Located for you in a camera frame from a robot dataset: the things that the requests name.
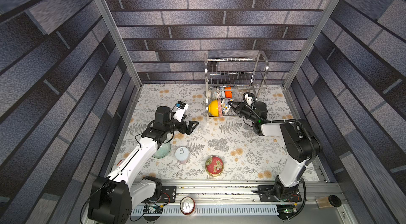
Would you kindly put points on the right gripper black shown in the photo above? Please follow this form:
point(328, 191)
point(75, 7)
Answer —
point(236, 107)

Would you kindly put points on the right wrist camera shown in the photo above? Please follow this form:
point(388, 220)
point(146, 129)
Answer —
point(249, 99)

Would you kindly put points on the dark glass patterned bowl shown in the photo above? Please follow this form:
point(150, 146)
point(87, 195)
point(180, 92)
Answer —
point(213, 94)

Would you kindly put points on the red floral bowl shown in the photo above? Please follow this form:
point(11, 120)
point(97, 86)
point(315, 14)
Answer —
point(214, 165)

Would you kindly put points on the black white leaf bowl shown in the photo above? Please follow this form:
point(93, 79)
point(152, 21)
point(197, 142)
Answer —
point(220, 108)

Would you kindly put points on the floral table mat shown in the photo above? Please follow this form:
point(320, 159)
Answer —
point(246, 155)

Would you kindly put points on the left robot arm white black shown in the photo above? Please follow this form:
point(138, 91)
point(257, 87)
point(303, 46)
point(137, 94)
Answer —
point(114, 196)

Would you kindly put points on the stainless steel dish rack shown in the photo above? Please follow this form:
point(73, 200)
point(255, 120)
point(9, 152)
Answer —
point(243, 74)

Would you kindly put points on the blue yellow patterned plate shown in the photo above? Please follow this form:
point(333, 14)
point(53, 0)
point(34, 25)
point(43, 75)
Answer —
point(226, 106)

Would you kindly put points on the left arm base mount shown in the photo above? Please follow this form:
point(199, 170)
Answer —
point(166, 196)

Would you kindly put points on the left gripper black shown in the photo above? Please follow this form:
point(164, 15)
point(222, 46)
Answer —
point(183, 130)

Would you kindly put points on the yellow plastic bowl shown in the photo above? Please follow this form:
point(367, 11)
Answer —
point(213, 108)

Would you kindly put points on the orange plastic bowl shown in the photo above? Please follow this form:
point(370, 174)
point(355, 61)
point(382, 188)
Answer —
point(227, 92)

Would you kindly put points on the blue white floral bowl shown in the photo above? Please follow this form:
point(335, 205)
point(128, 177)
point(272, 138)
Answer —
point(221, 93)

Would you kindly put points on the pale green ceramic bowl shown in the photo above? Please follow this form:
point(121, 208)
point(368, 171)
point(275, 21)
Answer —
point(163, 151)

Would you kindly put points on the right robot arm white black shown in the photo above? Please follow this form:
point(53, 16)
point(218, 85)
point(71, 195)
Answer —
point(300, 141)

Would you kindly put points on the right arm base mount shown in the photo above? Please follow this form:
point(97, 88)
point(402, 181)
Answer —
point(268, 194)

